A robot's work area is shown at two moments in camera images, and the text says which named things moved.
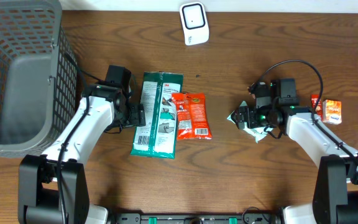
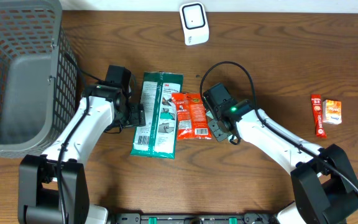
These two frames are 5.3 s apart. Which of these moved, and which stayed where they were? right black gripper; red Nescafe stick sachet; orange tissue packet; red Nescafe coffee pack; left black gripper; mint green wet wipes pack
Moved: right black gripper; mint green wet wipes pack
Stayed: red Nescafe coffee pack; red Nescafe stick sachet; orange tissue packet; left black gripper
